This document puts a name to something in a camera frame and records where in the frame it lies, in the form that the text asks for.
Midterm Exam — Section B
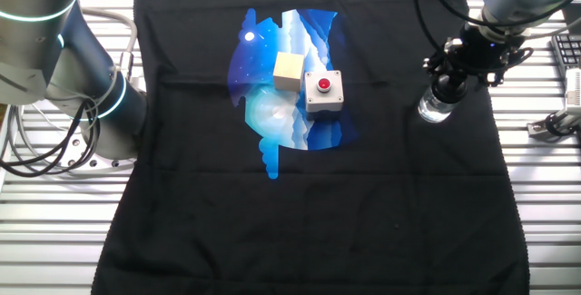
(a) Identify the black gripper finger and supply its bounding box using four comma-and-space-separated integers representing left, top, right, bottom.
421, 49, 458, 88
480, 56, 512, 88

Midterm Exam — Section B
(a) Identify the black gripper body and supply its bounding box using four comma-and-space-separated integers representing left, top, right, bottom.
442, 25, 521, 78

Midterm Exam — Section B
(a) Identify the clear glass jar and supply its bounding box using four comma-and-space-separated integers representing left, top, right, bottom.
417, 86, 456, 124

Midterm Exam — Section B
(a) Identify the black keyboard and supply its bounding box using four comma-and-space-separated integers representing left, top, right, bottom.
550, 34, 581, 79

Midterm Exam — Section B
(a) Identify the grey box with red button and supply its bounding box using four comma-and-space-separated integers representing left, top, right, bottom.
302, 70, 345, 113

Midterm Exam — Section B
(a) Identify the wooden cube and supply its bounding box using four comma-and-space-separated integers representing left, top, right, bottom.
271, 52, 306, 93

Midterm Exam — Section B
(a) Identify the black cloth with blue print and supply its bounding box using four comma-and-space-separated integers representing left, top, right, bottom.
90, 0, 532, 295

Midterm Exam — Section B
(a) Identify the aluminium camera bracket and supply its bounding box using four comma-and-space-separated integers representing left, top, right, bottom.
526, 103, 581, 141

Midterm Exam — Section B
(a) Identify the black looped camera cable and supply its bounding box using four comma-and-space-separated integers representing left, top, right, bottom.
544, 112, 569, 138

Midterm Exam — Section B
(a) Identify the small silver exterior camera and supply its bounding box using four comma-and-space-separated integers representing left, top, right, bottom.
564, 67, 581, 108

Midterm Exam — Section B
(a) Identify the thick grey base cable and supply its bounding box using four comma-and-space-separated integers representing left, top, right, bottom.
76, 6, 140, 83

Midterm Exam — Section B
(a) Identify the black base cable bundle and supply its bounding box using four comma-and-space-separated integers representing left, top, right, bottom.
0, 99, 102, 178

